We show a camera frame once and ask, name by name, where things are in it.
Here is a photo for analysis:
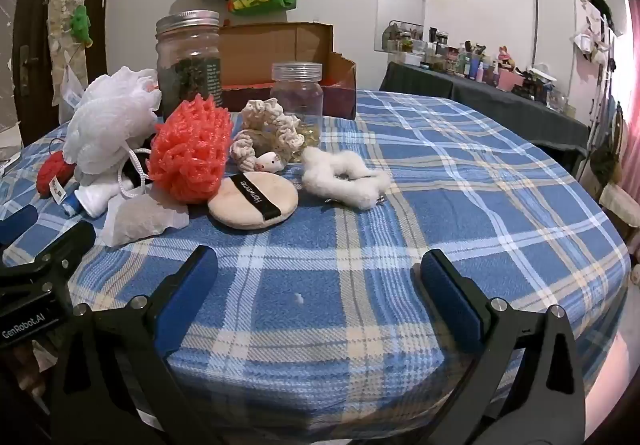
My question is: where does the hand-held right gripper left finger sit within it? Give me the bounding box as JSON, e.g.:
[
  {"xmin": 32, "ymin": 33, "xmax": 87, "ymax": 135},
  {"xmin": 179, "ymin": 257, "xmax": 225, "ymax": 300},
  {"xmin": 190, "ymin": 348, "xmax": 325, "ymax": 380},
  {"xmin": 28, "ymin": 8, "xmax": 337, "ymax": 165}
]
[{"xmin": 47, "ymin": 245, "xmax": 221, "ymax": 445}]

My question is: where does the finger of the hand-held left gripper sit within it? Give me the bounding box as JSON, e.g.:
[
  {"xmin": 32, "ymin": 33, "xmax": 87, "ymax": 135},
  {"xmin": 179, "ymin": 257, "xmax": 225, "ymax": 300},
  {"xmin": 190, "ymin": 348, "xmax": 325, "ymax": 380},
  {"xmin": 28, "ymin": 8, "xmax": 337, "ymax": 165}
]
[
  {"xmin": 0, "ymin": 205, "xmax": 40, "ymax": 251},
  {"xmin": 0, "ymin": 221, "xmax": 97, "ymax": 278}
]

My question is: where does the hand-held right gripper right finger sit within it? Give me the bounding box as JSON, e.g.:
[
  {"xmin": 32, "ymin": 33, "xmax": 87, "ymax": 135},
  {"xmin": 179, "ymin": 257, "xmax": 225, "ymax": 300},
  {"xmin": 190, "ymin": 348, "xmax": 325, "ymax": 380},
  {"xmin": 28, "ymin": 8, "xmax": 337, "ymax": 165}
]
[{"xmin": 410, "ymin": 249, "xmax": 588, "ymax": 445}]

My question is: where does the blue and white tube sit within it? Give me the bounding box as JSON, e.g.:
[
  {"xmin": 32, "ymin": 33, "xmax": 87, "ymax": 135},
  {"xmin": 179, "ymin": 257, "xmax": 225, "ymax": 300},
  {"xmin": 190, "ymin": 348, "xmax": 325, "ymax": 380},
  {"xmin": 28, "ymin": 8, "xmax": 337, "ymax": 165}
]
[{"xmin": 60, "ymin": 180, "xmax": 123, "ymax": 218}]

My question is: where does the white tissue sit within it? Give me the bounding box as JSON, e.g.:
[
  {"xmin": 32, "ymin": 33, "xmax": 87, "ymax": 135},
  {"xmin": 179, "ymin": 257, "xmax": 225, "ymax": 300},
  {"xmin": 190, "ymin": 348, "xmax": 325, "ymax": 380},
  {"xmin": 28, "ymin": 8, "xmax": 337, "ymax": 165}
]
[{"xmin": 100, "ymin": 188, "xmax": 191, "ymax": 247}]

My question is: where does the beige powder puff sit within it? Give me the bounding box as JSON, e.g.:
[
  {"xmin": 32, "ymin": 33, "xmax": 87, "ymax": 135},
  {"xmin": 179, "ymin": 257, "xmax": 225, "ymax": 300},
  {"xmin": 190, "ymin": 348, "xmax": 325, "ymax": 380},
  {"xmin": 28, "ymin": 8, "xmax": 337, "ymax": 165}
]
[{"xmin": 207, "ymin": 171, "xmax": 299, "ymax": 228}]

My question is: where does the white mesh bath pouf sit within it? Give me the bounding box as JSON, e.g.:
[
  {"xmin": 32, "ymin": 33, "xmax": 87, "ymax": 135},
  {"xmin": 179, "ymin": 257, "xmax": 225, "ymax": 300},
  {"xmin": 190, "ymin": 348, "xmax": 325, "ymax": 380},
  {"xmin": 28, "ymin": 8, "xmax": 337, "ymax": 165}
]
[{"xmin": 64, "ymin": 66, "xmax": 163, "ymax": 186}]

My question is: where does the red mesh bath pouf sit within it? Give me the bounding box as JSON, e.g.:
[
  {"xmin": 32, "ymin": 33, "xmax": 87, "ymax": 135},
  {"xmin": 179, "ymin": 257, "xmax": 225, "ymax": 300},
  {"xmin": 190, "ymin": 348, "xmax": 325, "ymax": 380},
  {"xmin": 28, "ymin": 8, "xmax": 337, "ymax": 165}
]
[{"xmin": 146, "ymin": 94, "xmax": 235, "ymax": 206}]

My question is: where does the white fluffy hair clip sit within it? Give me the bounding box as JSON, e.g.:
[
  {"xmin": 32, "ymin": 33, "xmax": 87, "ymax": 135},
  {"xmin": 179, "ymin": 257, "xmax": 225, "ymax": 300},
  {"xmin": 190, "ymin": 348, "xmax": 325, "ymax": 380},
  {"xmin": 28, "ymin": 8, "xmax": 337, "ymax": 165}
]
[{"xmin": 301, "ymin": 146, "xmax": 392, "ymax": 211}]

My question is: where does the cream crocheted scrunchie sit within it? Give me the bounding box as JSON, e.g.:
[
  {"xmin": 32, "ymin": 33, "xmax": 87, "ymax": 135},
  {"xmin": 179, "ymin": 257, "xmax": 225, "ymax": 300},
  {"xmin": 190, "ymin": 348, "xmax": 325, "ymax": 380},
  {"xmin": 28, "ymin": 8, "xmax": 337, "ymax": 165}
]
[{"xmin": 230, "ymin": 98, "xmax": 306, "ymax": 173}]

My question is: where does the cardboard box with red lining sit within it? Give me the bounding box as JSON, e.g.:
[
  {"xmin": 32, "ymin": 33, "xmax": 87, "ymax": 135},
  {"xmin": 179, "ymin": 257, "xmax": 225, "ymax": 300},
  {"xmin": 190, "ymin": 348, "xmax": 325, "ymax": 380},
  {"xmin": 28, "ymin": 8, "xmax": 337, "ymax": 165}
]
[{"xmin": 219, "ymin": 22, "xmax": 358, "ymax": 121}]

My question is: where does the blue plaid blanket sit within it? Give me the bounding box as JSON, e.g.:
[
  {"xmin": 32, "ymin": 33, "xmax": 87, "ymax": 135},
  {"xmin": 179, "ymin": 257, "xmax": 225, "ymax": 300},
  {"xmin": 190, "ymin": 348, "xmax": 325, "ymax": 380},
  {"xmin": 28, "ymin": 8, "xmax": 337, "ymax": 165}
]
[{"xmin": 0, "ymin": 88, "xmax": 632, "ymax": 426}]

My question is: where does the clear plastic bag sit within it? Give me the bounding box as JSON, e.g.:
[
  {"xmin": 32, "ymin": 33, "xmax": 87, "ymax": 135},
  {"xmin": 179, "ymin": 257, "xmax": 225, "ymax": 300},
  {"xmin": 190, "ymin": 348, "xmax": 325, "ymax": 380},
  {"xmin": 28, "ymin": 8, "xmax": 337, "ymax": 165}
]
[{"xmin": 59, "ymin": 68, "xmax": 86, "ymax": 121}]

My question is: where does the small white plush charm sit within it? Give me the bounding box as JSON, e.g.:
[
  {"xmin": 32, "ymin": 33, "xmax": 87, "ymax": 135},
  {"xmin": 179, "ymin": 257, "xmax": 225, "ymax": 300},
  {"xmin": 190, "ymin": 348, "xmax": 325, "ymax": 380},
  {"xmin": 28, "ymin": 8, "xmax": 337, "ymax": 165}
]
[{"xmin": 255, "ymin": 151, "xmax": 282, "ymax": 173}]

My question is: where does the grey cloth covered table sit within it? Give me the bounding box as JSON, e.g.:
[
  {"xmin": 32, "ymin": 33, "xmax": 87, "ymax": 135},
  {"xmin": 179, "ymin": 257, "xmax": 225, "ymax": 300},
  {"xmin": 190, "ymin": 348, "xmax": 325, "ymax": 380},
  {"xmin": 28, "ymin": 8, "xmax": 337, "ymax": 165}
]
[{"xmin": 380, "ymin": 60, "xmax": 591, "ymax": 176}]

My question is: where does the green plush toy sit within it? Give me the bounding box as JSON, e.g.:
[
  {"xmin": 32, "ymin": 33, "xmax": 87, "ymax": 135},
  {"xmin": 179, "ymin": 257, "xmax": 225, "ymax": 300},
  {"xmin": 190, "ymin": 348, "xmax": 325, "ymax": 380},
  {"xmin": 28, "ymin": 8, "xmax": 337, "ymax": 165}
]
[{"xmin": 70, "ymin": 5, "xmax": 93, "ymax": 46}]

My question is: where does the clear plastic jar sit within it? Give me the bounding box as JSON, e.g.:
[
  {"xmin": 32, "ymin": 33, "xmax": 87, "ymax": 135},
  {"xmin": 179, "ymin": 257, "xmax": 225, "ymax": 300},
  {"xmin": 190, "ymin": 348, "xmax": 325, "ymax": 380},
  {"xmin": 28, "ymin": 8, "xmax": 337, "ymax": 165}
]
[{"xmin": 270, "ymin": 62, "xmax": 325, "ymax": 136}]

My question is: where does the hanging fabric organizer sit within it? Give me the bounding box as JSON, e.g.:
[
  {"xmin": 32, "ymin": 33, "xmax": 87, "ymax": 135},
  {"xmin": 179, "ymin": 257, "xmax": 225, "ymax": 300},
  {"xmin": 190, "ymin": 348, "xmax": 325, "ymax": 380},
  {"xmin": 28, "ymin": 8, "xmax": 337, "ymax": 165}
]
[{"xmin": 45, "ymin": 0, "xmax": 88, "ymax": 91}]

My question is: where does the glass jar with metal lid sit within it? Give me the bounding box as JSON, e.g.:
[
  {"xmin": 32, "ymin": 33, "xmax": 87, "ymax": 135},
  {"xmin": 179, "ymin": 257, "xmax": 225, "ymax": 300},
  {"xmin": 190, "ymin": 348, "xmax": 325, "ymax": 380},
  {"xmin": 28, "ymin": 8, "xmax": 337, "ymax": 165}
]
[{"xmin": 155, "ymin": 10, "xmax": 223, "ymax": 118}]

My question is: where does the cluttered side table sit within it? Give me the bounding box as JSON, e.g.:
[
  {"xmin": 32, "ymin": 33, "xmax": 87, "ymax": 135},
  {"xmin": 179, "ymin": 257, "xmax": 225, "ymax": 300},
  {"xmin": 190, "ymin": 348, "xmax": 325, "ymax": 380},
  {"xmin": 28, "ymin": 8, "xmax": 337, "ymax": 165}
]
[{"xmin": 382, "ymin": 22, "xmax": 571, "ymax": 113}]

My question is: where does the white cabinet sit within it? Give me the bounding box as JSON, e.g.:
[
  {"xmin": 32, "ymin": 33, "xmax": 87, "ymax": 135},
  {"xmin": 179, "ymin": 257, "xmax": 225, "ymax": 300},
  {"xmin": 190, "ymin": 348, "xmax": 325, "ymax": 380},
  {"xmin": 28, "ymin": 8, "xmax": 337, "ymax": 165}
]
[{"xmin": 532, "ymin": 0, "xmax": 616, "ymax": 91}]

